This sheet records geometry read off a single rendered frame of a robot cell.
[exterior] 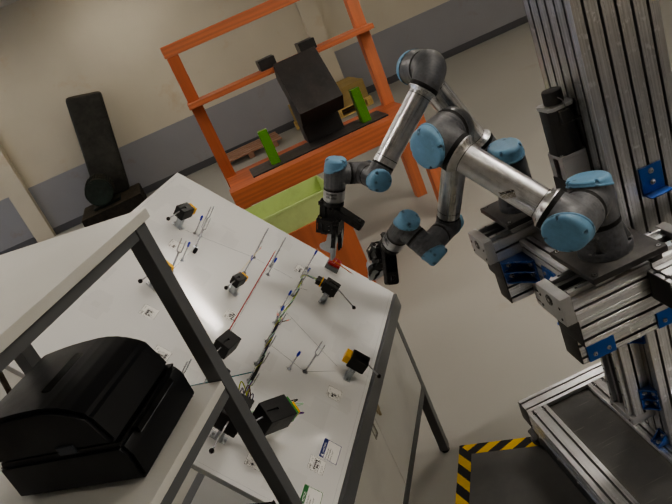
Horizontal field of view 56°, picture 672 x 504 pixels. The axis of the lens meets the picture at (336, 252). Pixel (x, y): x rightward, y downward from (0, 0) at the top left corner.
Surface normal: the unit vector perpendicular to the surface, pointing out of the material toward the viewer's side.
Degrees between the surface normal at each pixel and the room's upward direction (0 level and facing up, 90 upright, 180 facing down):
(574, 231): 95
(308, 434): 49
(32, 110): 90
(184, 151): 90
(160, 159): 90
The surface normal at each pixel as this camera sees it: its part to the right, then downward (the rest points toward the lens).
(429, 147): -0.70, 0.45
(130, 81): 0.20, 0.33
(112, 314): 0.44, -0.73
